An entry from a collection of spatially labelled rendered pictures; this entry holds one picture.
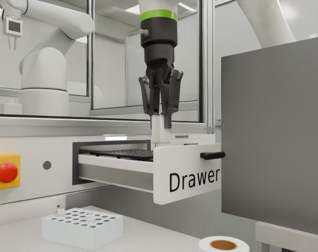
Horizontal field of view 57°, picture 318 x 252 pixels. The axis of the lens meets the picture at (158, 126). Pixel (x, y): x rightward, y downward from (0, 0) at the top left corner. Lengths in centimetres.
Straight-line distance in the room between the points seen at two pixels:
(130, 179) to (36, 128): 26
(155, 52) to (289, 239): 49
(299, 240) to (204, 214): 66
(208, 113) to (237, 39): 133
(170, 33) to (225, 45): 185
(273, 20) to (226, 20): 160
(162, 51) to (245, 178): 35
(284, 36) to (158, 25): 44
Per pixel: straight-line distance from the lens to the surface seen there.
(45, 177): 77
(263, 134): 68
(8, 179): 66
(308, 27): 231
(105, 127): 86
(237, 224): 251
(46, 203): 78
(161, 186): 57
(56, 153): 78
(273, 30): 101
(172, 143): 104
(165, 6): 73
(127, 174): 65
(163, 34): 71
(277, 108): 67
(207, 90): 126
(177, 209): 112
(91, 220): 56
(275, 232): 68
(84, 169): 79
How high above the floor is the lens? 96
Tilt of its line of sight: 1 degrees up
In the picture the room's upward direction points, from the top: straight up
